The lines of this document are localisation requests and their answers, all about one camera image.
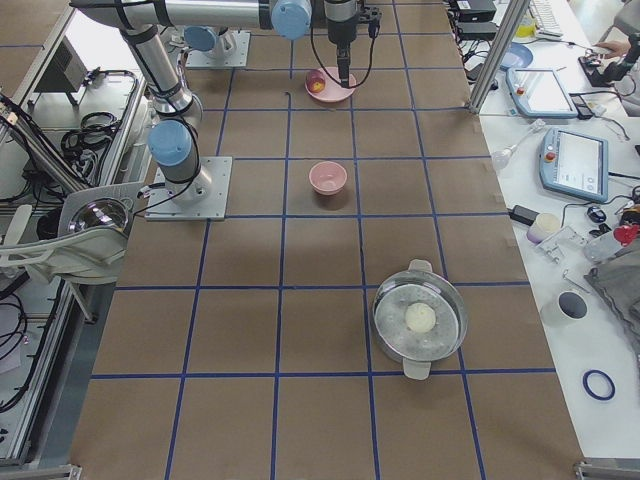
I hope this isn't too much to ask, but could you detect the pink bowl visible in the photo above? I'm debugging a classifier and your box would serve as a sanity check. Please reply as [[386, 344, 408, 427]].
[[308, 161, 348, 196]]

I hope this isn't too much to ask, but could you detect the steel steamer pot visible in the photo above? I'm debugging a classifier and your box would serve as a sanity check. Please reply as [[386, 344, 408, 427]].
[[372, 259, 469, 380]]

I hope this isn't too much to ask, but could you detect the steel mixing bowl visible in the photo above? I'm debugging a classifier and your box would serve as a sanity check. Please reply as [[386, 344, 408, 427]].
[[68, 198, 130, 233]]

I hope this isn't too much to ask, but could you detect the black cable coil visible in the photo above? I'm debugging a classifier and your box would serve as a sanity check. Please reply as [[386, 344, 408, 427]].
[[60, 111, 124, 156]]

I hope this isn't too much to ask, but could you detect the white keyboard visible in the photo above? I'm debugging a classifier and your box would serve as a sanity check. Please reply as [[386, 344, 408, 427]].
[[529, 0, 564, 40]]

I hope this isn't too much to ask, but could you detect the pink plate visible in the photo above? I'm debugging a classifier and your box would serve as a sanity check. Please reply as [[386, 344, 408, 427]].
[[304, 67, 354, 103]]

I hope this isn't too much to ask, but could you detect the white cup dark inside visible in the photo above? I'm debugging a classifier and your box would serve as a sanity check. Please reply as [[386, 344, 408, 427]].
[[540, 290, 588, 327]]

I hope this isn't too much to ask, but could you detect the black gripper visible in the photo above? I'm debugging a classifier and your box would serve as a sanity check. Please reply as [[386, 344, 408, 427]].
[[336, 44, 350, 83]]

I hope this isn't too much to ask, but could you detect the blue rubber ring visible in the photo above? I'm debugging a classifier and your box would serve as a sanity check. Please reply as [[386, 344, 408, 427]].
[[581, 369, 616, 401]]

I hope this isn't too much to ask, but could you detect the teach pendant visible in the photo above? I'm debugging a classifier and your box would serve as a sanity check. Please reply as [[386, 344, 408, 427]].
[[538, 128, 609, 204], [506, 67, 578, 119]]

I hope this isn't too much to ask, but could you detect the blue plate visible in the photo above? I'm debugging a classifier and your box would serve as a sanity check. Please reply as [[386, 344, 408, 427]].
[[500, 42, 533, 71]]

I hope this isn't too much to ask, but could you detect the person hand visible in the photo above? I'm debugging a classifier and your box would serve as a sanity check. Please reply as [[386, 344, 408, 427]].
[[593, 40, 631, 58]]

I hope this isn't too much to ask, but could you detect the white steamed bun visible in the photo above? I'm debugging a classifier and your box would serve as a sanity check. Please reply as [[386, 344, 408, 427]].
[[404, 302, 436, 333]]

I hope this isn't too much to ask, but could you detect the clear plastic tray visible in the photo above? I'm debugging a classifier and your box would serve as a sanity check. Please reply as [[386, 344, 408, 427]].
[[536, 225, 587, 264]]

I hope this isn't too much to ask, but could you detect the near teach pendant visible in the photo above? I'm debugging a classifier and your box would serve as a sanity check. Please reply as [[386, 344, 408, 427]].
[[538, 128, 609, 204]]

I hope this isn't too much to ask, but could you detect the clear plastic bulb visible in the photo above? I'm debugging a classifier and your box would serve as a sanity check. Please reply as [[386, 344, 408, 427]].
[[491, 119, 546, 172]]

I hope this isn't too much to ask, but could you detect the grey metal box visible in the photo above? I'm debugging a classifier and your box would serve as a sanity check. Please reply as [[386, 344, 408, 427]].
[[34, 36, 89, 106]]

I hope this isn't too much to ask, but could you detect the red small object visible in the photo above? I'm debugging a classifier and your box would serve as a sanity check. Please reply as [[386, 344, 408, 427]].
[[613, 224, 639, 247]]

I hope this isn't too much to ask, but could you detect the black power adapter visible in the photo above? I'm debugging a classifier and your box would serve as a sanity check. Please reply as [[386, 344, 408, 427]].
[[508, 205, 539, 227]]

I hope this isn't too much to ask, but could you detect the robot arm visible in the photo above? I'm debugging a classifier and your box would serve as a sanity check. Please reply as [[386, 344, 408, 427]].
[[69, 1, 381, 120], [169, 25, 237, 57]]

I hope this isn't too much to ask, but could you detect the yellow container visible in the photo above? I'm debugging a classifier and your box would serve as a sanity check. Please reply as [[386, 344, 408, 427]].
[[515, 10, 536, 39]]

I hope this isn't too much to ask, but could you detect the far teach pendant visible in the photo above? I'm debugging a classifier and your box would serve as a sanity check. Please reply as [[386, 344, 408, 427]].
[[506, 67, 578, 119]]

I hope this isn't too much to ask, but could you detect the white purple jar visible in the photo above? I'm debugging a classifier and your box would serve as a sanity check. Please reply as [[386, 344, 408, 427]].
[[526, 213, 561, 244]]

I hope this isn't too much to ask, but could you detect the aluminium frame post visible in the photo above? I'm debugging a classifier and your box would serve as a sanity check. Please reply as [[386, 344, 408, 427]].
[[467, 0, 529, 114]]

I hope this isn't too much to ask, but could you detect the grey folded cloth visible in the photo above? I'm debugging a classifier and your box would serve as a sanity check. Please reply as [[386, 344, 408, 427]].
[[584, 246, 639, 362]]

